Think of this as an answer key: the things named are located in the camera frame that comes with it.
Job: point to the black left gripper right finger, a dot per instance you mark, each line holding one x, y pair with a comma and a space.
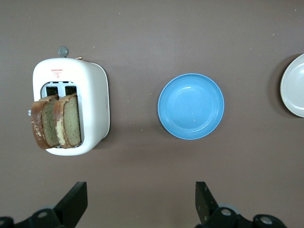
209, 211

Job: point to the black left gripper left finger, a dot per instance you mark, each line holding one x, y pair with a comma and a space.
71, 209

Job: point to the blue plate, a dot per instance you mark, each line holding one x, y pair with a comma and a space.
191, 107

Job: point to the white toaster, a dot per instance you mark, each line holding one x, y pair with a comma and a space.
95, 95

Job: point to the beige plate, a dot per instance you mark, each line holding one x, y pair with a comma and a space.
294, 90

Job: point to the brown bread slice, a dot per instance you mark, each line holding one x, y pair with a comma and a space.
39, 123
71, 121

